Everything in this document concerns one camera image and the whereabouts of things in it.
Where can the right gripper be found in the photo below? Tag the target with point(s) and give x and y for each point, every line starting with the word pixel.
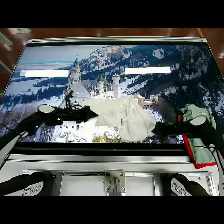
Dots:
pixel 165 129

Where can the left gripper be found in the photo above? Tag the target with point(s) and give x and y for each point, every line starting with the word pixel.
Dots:
pixel 81 115

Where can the white shirt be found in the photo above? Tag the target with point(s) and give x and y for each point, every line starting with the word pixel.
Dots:
pixel 128 116

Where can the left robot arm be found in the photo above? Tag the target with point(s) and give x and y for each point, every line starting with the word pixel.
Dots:
pixel 31 122

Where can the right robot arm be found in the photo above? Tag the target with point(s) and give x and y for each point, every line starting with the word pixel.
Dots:
pixel 203 128

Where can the red garment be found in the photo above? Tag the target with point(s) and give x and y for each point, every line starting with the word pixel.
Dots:
pixel 190 152

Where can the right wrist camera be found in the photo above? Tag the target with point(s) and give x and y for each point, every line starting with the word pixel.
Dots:
pixel 168 109

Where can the silver frame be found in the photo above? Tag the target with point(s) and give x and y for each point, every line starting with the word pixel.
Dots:
pixel 100 163

